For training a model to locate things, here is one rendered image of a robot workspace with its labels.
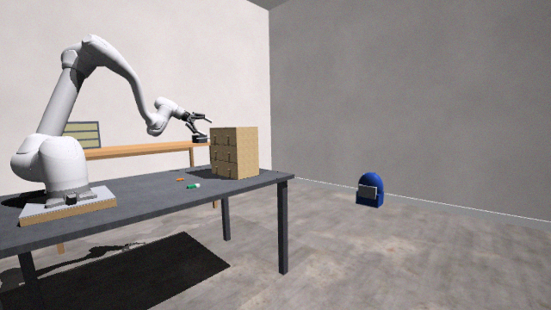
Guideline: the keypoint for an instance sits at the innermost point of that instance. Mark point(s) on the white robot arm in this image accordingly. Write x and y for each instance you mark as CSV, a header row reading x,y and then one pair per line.
x,y
59,162

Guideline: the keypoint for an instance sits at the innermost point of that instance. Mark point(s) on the brown wooden drawer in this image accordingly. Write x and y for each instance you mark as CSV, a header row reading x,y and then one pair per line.
x,y
229,136
230,153
216,136
217,148
231,169
217,164

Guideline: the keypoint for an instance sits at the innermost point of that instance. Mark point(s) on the small wooden chest of drawers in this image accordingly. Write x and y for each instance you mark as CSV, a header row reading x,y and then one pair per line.
x,y
247,150

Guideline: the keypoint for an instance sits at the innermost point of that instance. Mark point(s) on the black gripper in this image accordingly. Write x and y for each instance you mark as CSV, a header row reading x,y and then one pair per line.
x,y
191,118

